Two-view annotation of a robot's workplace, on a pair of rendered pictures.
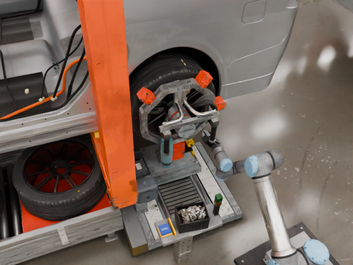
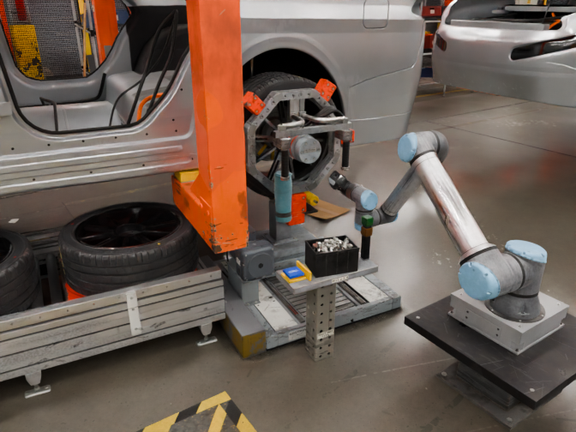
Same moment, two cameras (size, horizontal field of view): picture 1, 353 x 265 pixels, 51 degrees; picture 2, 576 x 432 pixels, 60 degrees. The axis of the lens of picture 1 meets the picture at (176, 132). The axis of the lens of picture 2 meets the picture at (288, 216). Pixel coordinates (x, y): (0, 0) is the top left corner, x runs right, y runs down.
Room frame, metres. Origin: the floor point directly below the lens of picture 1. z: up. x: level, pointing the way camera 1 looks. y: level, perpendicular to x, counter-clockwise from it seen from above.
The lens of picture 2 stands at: (-0.63, 0.16, 1.54)
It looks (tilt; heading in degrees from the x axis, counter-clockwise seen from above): 23 degrees down; 357
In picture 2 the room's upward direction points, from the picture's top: straight up
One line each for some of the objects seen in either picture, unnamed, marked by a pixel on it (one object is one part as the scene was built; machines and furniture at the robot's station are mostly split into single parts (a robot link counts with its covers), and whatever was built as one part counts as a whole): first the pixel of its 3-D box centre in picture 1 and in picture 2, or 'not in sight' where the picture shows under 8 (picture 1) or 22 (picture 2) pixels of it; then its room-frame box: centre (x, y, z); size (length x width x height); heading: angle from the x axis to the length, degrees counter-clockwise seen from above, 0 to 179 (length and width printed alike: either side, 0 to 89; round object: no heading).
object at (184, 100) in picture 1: (199, 102); (322, 111); (1.83, -0.14, 1.03); 0.19 x 0.18 x 0.11; 24
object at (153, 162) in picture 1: (167, 147); (279, 223); (2.06, 0.07, 0.32); 0.40 x 0.30 x 0.28; 114
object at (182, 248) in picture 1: (183, 242); (320, 315); (1.27, -0.09, 0.21); 0.10 x 0.10 x 0.42; 24
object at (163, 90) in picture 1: (177, 114); (293, 142); (1.91, 0.00, 0.85); 0.54 x 0.07 x 0.54; 114
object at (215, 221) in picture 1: (188, 224); (327, 271); (1.28, -0.11, 0.44); 0.43 x 0.17 x 0.03; 114
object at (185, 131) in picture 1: (181, 120); (300, 146); (1.84, -0.03, 0.85); 0.21 x 0.14 x 0.14; 24
